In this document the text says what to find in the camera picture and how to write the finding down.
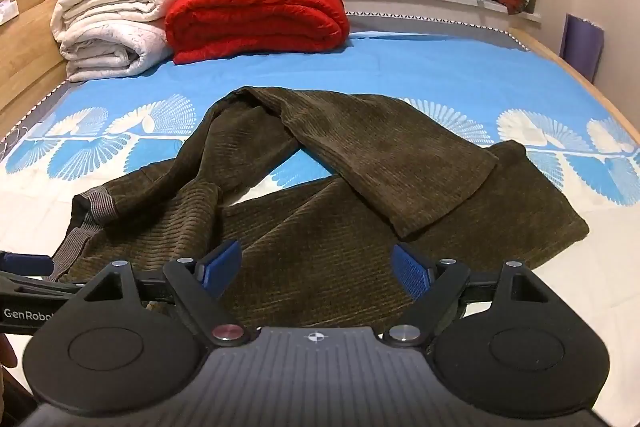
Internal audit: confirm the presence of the white folded quilt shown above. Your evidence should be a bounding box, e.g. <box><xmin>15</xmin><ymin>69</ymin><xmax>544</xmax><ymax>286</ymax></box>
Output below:
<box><xmin>50</xmin><ymin>0</ymin><xmax>182</xmax><ymax>82</ymax></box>

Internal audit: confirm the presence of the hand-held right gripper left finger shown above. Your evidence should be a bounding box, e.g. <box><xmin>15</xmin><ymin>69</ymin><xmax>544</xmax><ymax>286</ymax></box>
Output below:
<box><xmin>102</xmin><ymin>239</ymin><xmax>252</xmax><ymax>348</ymax></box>

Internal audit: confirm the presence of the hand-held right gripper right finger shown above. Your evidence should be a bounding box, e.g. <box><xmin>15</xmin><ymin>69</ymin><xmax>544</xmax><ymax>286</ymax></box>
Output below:
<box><xmin>384</xmin><ymin>243</ymin><xmax>542</xmax><ymax>349</ymax></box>

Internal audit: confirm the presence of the person's left hand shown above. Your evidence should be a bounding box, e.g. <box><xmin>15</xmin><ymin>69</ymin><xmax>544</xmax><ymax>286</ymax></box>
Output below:
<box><xmin>0</xmin><ymin>335</ymin><xmax>19</xmax><ymax>371</ymax></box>

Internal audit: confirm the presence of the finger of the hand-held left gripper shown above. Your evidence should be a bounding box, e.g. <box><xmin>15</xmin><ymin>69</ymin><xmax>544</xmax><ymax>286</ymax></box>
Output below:
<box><xmin>0</xmin><ymin>251</ymin><xmax>85</xmax><ymax>304</ymax></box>

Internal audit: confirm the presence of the blue white printed bed sheet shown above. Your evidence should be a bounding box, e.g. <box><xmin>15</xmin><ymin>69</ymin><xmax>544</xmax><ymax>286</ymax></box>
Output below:
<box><xmin>0</xmin><ymin>29</ymin><xmax>640</xmax><ymax>427</ymax></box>

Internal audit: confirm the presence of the red folded blanket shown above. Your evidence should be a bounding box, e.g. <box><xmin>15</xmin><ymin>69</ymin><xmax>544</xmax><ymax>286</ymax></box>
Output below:
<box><xmin>165</xmin><ymin>0</ymin><xmax>351</xmax><ymax>66</ymax></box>

